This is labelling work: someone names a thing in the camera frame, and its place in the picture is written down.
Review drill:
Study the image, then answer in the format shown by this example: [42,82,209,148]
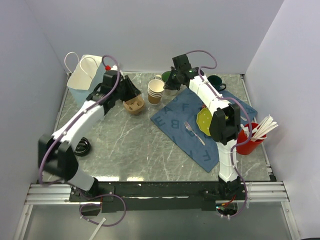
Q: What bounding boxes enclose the light blue paper bag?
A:
[64,51,105,107]

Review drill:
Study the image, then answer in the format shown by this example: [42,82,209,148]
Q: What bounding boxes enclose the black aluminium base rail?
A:
[25,181,289,213]

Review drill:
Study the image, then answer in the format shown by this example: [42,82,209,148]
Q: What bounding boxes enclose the black lid stack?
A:
[74,137,91,157]

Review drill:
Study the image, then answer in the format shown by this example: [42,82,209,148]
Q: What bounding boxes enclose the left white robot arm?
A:
[38,70,141,201]

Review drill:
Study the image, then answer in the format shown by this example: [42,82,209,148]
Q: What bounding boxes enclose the blue alphabet cloth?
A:
[150,87,258,173]

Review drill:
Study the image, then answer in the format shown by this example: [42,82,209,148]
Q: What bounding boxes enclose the silver fork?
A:
[184,121,206,146]

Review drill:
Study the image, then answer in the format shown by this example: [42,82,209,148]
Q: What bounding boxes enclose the dark green mug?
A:
[207,75,227,92]

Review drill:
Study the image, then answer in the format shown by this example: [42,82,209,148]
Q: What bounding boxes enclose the stack of brown paper cups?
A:
[147,79,165,105]

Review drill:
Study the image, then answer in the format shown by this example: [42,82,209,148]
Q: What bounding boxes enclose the purple cable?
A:
[186,49,251,219]
[37,54,127,228]

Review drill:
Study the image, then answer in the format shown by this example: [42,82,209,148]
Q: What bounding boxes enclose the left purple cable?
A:
[37,54,127,228]

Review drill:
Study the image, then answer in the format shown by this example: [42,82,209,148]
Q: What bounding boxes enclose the white paper-wrapped straws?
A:
[250,115,279,142]

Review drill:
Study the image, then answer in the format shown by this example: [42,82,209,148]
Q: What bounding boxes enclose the red cup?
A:
[236,124,267,156]

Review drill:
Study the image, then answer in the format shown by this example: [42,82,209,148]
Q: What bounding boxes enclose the brown pulp cup carrier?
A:
[123,95,145,115]

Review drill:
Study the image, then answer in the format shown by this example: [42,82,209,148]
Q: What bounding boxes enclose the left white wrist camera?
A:
[104,65,125,78]

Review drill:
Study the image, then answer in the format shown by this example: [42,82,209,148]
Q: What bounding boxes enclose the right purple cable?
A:
[186,49,251,219]

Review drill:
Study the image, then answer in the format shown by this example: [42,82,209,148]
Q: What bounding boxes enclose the yellow dotted plate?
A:
[196,107,212,137]

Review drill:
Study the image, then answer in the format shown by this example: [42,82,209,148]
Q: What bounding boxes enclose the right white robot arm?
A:
[164,54,241,200]

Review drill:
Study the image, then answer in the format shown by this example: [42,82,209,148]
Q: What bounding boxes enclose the white mug green interior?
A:
[153,71,180,96]

